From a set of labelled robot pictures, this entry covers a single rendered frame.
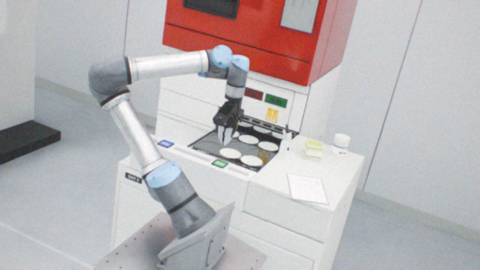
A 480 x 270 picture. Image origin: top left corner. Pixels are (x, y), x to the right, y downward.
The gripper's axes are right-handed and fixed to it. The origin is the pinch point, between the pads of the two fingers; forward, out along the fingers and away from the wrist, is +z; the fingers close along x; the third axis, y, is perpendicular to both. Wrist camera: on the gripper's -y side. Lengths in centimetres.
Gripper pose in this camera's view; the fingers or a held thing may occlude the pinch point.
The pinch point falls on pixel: (223, 143)
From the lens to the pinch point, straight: 198.7
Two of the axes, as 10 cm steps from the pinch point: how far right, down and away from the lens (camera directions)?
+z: -1.7, 9.1, 3.8
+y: 4.3, -2.8, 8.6
